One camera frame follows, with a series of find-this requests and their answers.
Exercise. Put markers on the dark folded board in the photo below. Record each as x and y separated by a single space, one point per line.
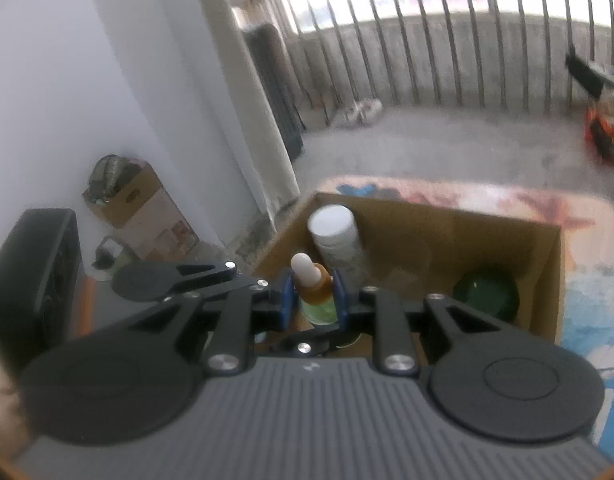
274 90

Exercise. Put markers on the red plastic item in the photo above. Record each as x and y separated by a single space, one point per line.
599 130

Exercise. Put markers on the amber dropper bottle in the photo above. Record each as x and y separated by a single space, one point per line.
312 285

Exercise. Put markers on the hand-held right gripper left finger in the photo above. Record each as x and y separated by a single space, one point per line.
286 302

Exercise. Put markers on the green round jar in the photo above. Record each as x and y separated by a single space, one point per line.
487 292

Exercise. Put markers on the silver frame with black pad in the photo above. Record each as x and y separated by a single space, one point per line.
587 72

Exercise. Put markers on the large cardboard box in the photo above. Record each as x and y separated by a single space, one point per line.
487 240

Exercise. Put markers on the grey-green bundle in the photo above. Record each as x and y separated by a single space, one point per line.
109 175

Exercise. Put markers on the clear glass cup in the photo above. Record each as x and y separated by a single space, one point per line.
404 275

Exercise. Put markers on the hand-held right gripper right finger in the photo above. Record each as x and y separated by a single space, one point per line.
340 302

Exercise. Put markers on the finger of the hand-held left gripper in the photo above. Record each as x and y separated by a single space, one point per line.
303 346
212 274

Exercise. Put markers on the beige curtain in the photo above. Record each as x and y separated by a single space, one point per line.
257 135

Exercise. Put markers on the white plastic bottle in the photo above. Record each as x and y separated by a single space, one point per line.
337 240

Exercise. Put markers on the printed cardboard box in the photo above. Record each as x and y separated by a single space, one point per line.
152 220

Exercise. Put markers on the white sneaker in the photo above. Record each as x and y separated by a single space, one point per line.
371 109
351 115

